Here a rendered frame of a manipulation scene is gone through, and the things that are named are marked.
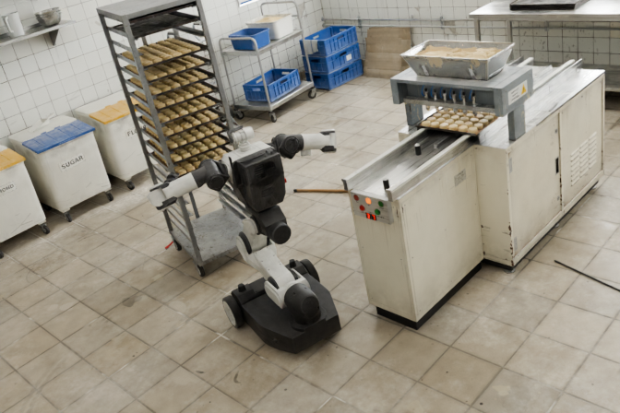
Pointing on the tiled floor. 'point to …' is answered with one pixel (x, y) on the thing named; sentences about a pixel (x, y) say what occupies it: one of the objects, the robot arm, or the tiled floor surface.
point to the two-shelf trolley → (273, 66)
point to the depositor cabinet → (538, 168)
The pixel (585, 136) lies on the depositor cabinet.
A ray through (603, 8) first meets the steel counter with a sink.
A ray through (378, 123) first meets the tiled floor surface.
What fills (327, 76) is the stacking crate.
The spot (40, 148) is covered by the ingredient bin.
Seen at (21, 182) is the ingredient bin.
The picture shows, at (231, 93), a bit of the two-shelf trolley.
